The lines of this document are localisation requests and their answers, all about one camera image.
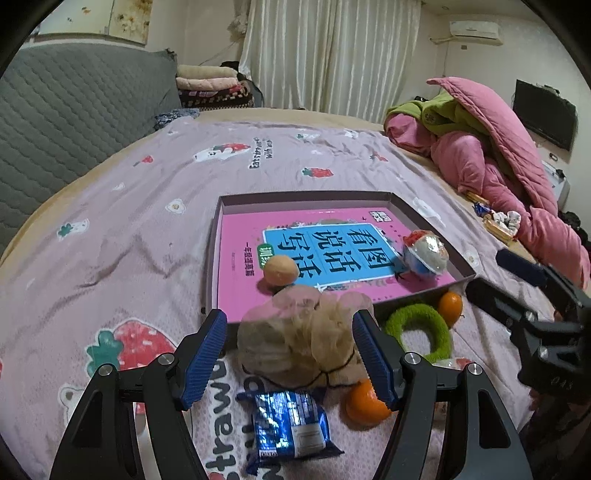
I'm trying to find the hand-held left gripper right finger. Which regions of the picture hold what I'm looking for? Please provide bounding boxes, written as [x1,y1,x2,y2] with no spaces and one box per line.
[352,309,532,480]

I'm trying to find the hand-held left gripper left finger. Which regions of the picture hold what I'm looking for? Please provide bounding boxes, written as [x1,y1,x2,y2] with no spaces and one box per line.
[48,308,229,480]

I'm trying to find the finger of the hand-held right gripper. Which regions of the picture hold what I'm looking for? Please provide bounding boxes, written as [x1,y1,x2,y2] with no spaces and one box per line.
[465,277,585,330]
[495,248,591,319]

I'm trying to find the green fuzzy ring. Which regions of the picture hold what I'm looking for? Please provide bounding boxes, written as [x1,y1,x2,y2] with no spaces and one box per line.
[384,302,453,365]

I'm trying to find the beige mesh bath sponge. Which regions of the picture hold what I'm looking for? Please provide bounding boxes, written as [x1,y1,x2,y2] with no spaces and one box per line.
[237,285,376,388]

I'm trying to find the blue snack packet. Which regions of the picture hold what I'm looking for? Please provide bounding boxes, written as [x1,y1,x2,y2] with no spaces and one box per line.
[236,390,345,476]

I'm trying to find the maroon shallow cardboard box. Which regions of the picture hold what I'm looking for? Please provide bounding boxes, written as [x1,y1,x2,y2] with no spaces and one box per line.
[204,190,476,324]

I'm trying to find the person's right forearm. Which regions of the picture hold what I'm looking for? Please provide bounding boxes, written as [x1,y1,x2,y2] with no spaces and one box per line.
[519,390,591,480]

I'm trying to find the small orange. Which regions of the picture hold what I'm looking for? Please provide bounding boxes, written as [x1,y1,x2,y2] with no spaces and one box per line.
[436,292,463,329]

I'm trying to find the yellow snack packet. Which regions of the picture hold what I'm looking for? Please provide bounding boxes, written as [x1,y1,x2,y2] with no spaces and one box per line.
[482,219,516,241]

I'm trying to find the dark bag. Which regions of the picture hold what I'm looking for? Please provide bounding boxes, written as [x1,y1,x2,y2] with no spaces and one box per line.
[558,210,591,241]

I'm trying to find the white appliance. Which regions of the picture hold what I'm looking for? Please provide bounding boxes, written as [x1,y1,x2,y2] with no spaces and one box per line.
[542,161,570,209]

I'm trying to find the tan round peach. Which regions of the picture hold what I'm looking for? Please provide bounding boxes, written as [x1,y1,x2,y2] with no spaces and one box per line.
[263,255,298,287]

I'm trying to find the pink quilt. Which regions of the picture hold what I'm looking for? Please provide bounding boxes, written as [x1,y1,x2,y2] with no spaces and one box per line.
[384,77,591,296]

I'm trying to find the pink book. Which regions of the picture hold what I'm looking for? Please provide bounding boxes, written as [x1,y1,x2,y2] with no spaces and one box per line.
[217,208,458,321]

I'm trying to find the black television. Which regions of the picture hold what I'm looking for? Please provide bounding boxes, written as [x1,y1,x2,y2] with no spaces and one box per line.
[512,79,578,151]

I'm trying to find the strawberry printed bed sheet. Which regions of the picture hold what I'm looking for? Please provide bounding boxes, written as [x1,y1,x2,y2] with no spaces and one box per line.
[0,117,555,480]

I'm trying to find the green blanket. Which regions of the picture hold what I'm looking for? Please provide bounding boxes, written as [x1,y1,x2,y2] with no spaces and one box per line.
[385,90,513,176]

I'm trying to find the white air conditioner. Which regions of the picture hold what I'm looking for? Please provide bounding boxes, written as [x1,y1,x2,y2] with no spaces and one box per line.
[449,19,503,46]

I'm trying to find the dark blue knit cloth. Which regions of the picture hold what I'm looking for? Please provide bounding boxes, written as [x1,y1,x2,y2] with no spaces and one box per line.
[154,107,200,131]

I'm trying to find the dark patterned folded blanket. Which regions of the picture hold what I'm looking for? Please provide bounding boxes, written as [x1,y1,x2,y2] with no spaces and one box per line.
[179,87,256,110]

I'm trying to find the pink folded blanket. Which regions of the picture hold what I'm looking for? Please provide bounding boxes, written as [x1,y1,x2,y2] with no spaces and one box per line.
[177,76,242,92]

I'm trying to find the grey quilted headboard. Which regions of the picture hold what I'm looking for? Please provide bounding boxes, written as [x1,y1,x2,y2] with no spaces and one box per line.
[0,46,183,259]

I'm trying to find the white curtain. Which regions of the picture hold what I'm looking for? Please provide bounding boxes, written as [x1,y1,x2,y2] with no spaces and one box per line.
[240,0,423,123]

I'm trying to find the cream folded blanket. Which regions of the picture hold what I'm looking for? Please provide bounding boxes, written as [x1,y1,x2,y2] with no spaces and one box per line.
[177,64,237,80]

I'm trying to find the floral wall panel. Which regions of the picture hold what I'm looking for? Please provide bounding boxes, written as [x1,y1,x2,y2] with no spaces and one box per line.
[104,0,153,44]

